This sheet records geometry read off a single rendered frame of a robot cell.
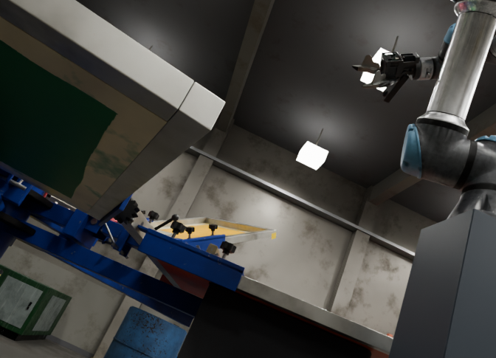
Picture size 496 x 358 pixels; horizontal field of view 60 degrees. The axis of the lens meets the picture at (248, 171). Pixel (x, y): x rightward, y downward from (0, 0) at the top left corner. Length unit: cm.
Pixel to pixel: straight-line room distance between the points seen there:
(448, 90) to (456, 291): 45
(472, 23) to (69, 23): 90
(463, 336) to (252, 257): 775
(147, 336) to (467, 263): 343
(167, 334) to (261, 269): 466
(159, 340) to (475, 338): 342
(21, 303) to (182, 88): 616
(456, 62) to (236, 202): 779
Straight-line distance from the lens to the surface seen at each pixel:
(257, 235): 242
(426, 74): 157
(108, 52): 43
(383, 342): 122
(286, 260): 867
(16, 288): 656
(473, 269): 89
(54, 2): 45
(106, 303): 826
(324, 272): 889
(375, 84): 149
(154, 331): 406
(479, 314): 88
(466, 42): 111
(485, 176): 105
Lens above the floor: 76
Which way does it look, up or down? 23 degrees up
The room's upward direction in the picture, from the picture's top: 25 degrees clockwise
